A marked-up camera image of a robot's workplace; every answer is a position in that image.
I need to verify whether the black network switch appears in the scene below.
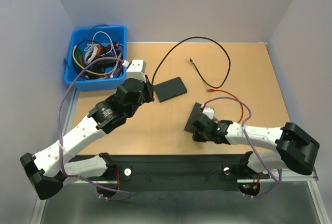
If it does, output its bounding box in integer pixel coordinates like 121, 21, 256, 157
184, 102, 205, 133
154, 77, 187, 103

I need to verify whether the red ethernet cable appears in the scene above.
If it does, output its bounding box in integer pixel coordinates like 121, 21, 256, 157
206, 88, 245, 123

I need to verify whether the black ethernet cable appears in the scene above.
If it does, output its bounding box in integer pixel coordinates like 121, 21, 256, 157
151, 36, 232, 87

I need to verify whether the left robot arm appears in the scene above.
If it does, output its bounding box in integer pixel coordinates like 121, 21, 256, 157
20, 75, 154, 200

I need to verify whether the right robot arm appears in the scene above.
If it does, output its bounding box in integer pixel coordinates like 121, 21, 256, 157
192, 113, 320, 175

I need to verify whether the black adapter in bin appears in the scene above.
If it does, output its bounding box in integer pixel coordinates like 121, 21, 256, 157
93, 57, 117, 69

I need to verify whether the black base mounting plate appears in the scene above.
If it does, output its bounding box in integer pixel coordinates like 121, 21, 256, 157
92, 155, 268, 192

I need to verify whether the blue plastic bin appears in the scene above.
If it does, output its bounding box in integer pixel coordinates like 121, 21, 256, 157
64, 25, 127, 92

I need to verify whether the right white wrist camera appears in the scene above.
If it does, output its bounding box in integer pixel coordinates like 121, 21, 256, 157
201, 104, 215, 120

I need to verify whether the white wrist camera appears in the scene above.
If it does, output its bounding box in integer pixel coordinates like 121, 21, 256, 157
122, 60, 146, 82
201, 104, 215, 120

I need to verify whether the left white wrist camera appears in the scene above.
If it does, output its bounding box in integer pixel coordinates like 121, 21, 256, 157
122, 60, 146, 82

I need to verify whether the yellow cable in bin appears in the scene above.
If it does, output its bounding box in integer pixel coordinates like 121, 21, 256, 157
72, 46, 125, 79

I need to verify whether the white coiled cable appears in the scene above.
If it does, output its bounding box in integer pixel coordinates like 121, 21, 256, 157
83, 31, 115, 65

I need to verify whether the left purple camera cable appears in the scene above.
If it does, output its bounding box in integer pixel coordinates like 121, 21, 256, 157
57, 57, 132, 201

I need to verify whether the aluminium frame rail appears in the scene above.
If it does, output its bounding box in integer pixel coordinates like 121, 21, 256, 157
43, 159, 319, 183

